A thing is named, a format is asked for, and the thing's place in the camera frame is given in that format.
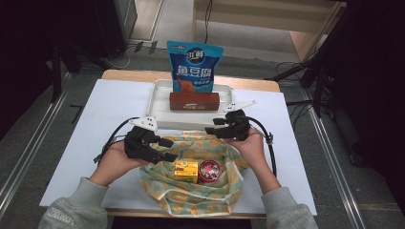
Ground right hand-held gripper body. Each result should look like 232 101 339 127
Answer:
224 100 257 141

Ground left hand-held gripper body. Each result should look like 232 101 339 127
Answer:
123 116 160 164

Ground small yellow box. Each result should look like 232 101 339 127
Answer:
173 160 200 184

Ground brown carton box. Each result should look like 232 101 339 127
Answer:
169 92 222 112

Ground white plastic tray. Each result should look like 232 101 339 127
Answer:
146 79 235 131

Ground red round tin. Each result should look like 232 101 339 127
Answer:
198 159 222 183

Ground green yellow patterned cloth bag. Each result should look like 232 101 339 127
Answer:
138 130 251 218

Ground blue snack pouch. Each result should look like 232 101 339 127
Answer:
166 40 224 94

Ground person's right hand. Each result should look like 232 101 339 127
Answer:
227 128 271 171

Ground person's left hand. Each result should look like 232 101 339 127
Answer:
89 139 149 187

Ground white table sheet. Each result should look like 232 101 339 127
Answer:
39 78 318 217

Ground wooden table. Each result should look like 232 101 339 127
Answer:
101 69 288 220

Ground black tripod stand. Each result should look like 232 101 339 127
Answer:
266 31 338 118

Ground light wooden shelf unit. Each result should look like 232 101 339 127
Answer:
190 0 347 63

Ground black stand with legs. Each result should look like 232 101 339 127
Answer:
51 37 113 103

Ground dark cabinet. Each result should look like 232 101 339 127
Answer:
92 0 139 60

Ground left hand-held gripper black cable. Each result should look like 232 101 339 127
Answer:
94 116 141 164

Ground hand-held gripper black cable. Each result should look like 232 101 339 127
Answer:
246 115 278 177
94 116 141 164

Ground right hand-held gripper black cable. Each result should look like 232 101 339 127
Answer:
246 115 278 177

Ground black floor cables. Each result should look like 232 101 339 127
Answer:
275 61 318 123

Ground white floor cable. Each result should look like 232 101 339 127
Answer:
108 46 132 71

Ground black hanging cable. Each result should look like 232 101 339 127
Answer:
200 0 214 46

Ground metal floor rail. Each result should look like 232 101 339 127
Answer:
0 73 72 218
302 90 367 229

